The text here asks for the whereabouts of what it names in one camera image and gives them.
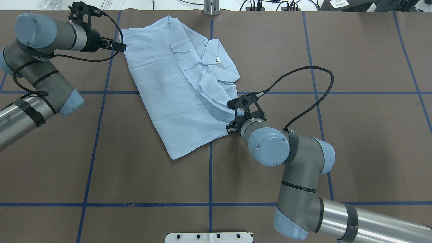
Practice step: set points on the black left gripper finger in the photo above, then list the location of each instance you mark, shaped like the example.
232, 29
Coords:
118, 46

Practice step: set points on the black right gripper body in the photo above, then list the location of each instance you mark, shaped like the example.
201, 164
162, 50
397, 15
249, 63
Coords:
233, 127

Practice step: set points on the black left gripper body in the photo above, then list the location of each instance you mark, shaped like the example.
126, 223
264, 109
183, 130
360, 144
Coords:
93, 41

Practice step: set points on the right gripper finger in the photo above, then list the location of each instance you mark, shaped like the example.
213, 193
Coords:
231, 128

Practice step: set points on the light blue button shirt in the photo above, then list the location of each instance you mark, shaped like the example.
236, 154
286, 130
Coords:
185, 81

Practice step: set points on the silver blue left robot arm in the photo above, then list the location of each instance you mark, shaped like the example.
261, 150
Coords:
27, 60

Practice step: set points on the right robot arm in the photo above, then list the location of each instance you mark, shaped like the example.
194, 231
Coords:
299, 209

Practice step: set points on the aluminium frame post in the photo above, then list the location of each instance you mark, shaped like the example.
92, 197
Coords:
211, 7

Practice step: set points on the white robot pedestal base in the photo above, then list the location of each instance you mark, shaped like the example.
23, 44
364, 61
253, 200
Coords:
210, 237

